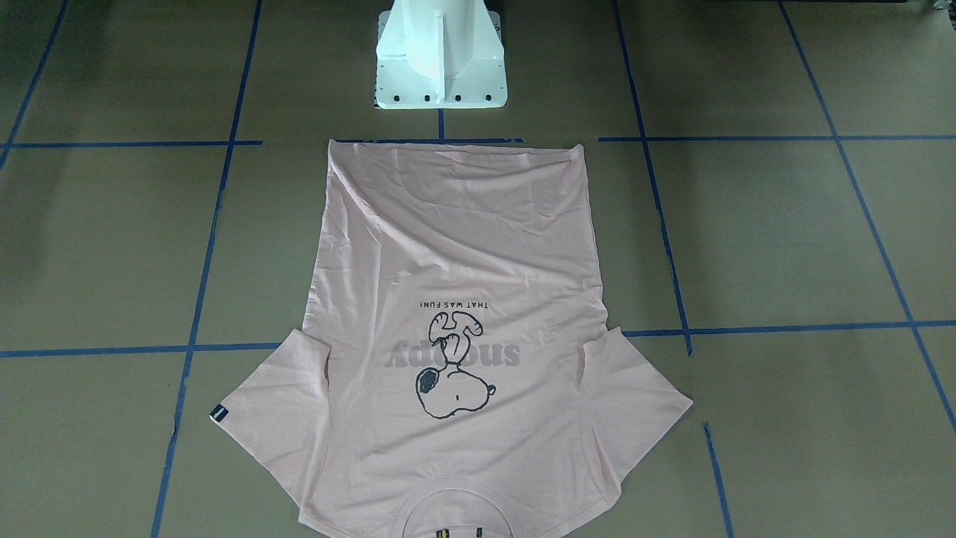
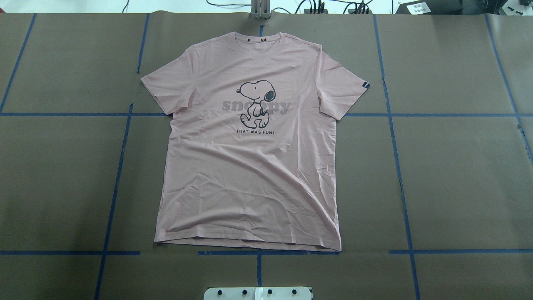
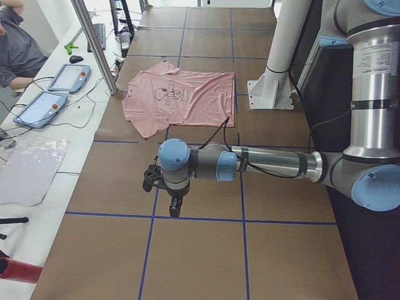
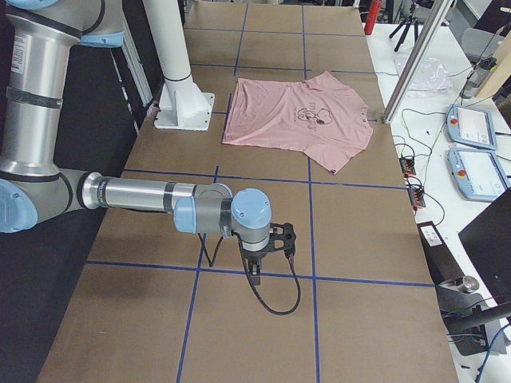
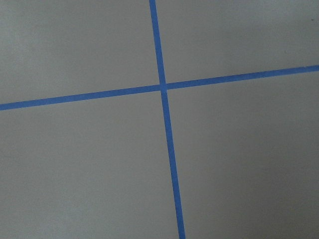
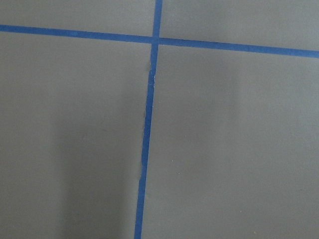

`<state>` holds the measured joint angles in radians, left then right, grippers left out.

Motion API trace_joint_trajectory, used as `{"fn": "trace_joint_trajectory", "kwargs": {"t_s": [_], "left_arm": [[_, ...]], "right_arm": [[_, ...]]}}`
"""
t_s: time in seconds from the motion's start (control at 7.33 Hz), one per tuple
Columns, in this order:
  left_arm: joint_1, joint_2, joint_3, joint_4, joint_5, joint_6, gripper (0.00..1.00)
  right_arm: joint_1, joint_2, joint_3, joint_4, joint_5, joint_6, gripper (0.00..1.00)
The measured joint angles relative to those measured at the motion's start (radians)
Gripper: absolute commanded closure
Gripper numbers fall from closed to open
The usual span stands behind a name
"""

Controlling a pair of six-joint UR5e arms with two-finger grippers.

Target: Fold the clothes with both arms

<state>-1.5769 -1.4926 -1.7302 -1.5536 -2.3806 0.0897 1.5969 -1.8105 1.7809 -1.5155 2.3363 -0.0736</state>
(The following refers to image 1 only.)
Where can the pink Snoopy t-shirt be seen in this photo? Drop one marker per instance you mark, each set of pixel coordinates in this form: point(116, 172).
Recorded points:
point(454, 374)

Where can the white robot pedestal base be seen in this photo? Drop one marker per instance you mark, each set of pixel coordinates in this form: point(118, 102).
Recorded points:
point(440, 54)

